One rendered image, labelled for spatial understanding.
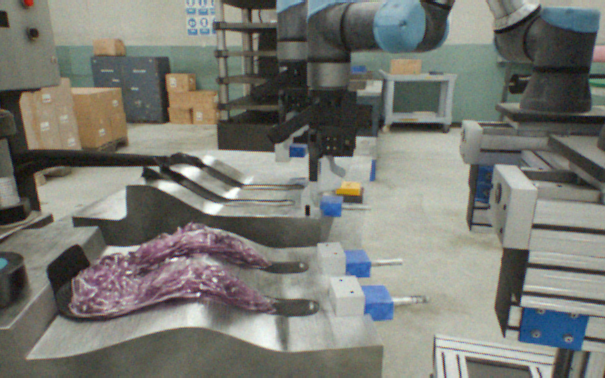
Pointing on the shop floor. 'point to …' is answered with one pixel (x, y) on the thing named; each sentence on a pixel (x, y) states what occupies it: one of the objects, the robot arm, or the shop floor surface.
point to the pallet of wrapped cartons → (41, 129)
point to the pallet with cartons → (100, 118)
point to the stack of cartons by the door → (191, 101)
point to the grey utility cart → (411, 113)
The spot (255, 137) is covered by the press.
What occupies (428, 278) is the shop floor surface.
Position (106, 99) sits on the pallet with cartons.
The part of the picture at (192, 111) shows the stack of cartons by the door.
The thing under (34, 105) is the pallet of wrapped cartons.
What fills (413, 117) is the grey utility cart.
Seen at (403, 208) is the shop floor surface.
